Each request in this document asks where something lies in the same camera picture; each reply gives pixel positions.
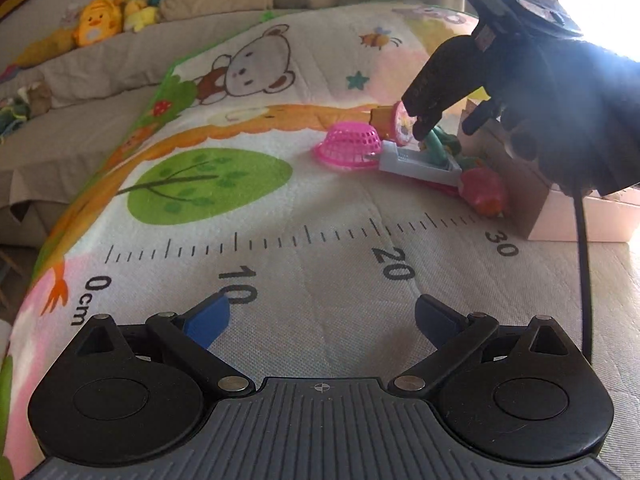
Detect grey sofa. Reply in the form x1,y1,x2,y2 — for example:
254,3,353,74
0,2,301,248

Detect long yellow plush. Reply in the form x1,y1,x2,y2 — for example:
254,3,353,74
12,29,77,67

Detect person's right hand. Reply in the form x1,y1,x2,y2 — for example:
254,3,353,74
499,35,640,197

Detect pink round toy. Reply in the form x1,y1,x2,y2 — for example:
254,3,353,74
368,101,426,144

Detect green fabric toy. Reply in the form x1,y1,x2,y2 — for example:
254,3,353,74
0,97,28,137

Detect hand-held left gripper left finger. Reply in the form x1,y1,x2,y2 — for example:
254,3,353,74
74,294,254,397

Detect red round toy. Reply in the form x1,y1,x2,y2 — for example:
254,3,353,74
459,166,507,219

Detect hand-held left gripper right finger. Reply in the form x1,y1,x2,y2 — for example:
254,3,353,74
392,295,577,396

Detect pink cardboard box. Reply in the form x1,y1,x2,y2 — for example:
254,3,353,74
462,99,640,244

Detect pink plastic basket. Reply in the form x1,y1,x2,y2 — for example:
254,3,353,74
314,122,384,171

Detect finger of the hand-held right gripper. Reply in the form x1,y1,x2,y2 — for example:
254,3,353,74
402,34,497,142
461,91,505,136

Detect brown plush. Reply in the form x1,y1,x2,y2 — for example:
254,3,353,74
19,81,54,117

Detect black cable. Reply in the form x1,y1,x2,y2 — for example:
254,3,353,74
574,191,597,365

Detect small white yellow plush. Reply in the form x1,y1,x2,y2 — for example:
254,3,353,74
112,0,162,32

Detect yellow striped plush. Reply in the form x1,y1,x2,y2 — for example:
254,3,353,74
72,0,124,49

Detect white toy tray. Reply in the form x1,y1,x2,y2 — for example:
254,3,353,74
377,140,464,187

